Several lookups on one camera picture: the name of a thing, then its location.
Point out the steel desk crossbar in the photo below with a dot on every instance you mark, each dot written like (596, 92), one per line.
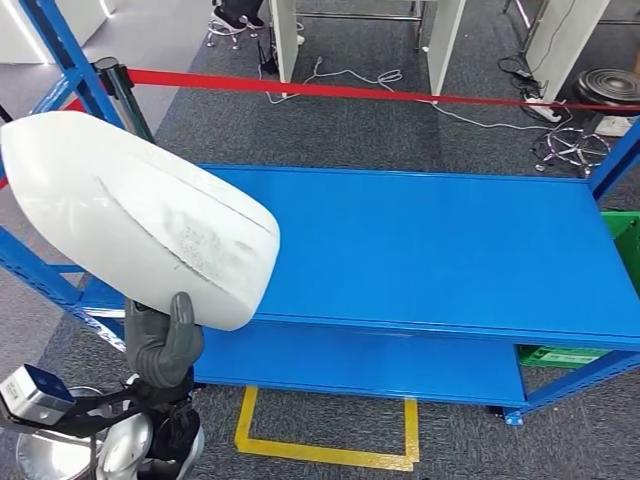
(355, 15)

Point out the green plastic crate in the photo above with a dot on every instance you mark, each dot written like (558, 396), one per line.
(630, 245)

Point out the white desk leg panel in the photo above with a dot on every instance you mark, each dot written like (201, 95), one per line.
(446, 40)
(564, 46)
(285, 40)

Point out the small black floor device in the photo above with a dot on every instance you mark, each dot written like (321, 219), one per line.
(269, 66)

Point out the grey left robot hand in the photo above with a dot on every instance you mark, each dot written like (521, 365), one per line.
(160, 351)

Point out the white power strip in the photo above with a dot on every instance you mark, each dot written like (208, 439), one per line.
(544, 109)

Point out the white plastic car part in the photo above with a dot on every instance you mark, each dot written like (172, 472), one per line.
(125, 212)

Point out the person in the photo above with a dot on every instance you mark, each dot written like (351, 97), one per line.
(235, 16)
(617, 126)

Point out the red barrier belt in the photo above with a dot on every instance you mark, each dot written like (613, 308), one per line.
(75, 106)
(300, 87)

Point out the blue metal shelf rack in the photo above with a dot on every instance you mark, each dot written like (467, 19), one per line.
(425, 245)

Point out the chrome stool base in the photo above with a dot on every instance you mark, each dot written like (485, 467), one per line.
(220, 30)

